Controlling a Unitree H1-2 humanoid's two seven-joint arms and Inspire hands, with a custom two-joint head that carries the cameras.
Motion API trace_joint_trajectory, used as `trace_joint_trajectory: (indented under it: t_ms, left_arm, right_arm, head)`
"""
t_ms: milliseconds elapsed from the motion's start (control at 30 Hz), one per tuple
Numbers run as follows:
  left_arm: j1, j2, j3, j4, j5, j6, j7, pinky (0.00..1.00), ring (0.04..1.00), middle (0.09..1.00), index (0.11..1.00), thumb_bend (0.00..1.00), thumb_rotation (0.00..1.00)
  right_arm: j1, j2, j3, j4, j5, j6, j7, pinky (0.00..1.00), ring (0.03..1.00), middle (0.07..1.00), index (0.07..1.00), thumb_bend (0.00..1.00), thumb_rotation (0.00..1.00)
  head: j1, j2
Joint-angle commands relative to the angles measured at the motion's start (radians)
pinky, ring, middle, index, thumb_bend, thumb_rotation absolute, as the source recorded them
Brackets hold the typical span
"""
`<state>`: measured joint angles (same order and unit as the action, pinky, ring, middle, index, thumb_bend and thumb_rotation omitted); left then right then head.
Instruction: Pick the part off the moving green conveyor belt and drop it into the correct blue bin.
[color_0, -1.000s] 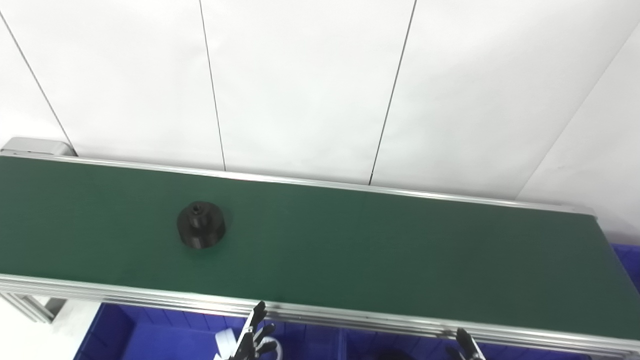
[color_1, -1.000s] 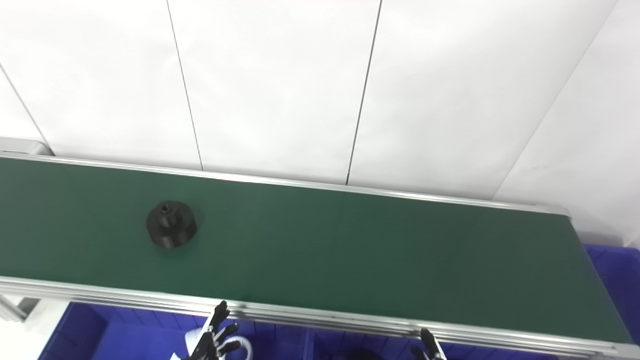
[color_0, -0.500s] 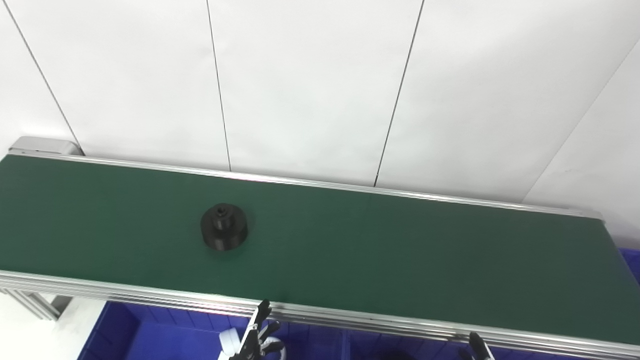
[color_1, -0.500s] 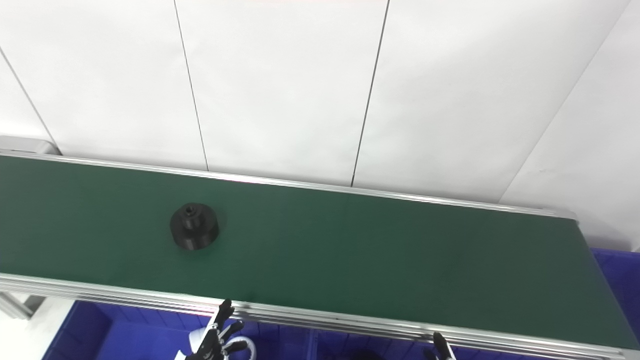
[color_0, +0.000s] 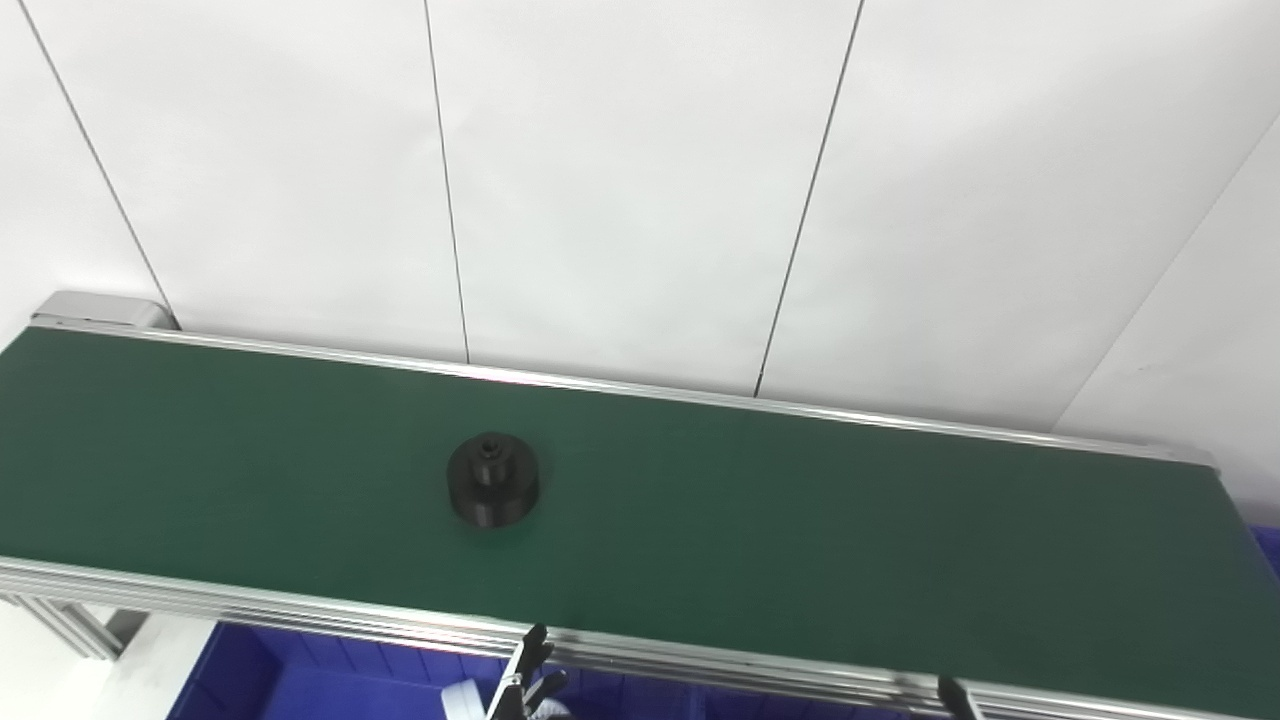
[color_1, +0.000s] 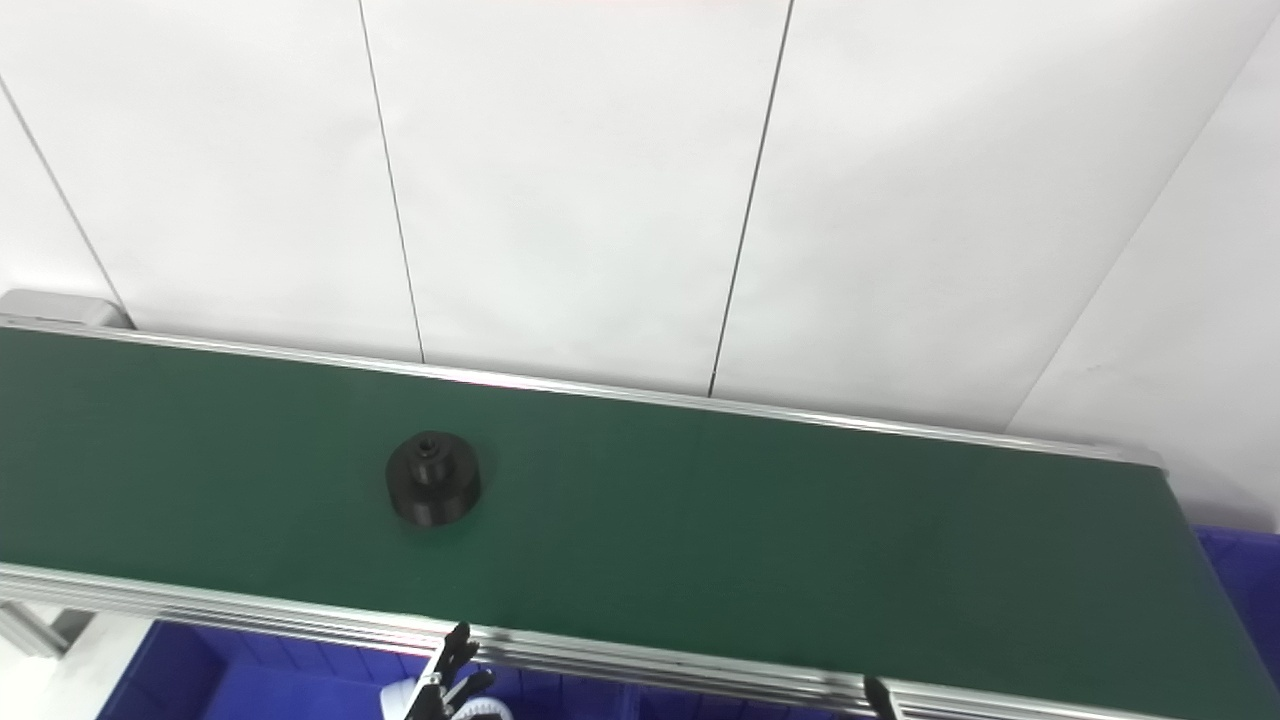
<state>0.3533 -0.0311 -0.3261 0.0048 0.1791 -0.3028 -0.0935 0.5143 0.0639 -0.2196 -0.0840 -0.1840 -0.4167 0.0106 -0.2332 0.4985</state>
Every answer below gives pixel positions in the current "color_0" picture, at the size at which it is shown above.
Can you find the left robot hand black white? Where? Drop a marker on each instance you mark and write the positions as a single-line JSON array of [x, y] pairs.
[[525, 685]]

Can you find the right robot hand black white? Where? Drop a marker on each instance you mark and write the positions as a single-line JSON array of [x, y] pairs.
[[960, 700]]

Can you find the black pulley part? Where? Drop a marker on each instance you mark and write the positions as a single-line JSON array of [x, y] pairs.
[[492, 485]]

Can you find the blue bin with white parts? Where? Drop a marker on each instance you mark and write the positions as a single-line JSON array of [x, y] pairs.
[[300, 680]]

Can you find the green conveyor belt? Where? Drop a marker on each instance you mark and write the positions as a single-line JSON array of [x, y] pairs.
[[800, 540], [300, 610]]

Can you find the empty blue bin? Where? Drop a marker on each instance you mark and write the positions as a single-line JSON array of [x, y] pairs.
[[1268, 550]]

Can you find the aluminium conveyor leg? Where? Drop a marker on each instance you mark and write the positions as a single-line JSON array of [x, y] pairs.
[[80, 628]]

